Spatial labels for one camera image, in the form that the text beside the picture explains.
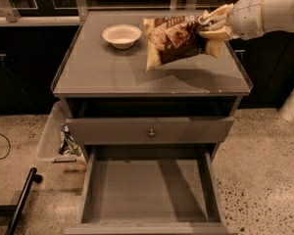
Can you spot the clear plastic bin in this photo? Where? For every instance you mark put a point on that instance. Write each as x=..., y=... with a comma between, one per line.
x=52, y=138

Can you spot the brass drawer knob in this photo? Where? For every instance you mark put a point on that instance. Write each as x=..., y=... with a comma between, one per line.
x=151, y=133

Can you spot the black metal bar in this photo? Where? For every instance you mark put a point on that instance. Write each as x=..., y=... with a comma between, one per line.
x=33, y=177

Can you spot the grey drawer cabinet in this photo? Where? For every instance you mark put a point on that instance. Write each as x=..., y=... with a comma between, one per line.
x=97, y=80

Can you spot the open grey middle drawer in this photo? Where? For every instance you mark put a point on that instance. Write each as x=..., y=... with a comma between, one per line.
x=149, y=191

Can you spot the brown sea salt chip bag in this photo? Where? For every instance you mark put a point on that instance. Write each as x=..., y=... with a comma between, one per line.
x=171, y=39

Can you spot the white paper bowl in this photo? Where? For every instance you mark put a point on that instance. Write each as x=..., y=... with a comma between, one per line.
x=121, y=36

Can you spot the grey top drawer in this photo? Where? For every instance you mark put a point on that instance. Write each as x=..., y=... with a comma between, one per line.
x=134, y=130

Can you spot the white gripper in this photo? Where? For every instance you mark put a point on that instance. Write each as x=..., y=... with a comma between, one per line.
x=246, y=16

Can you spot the crumpled snack packet in bin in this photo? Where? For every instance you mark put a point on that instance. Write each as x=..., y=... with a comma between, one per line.
x=68, y=145

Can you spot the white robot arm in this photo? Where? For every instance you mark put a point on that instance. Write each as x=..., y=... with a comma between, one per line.
x=269, y=59

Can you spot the metal window rail frame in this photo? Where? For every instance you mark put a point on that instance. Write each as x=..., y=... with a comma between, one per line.
x=121, y=4

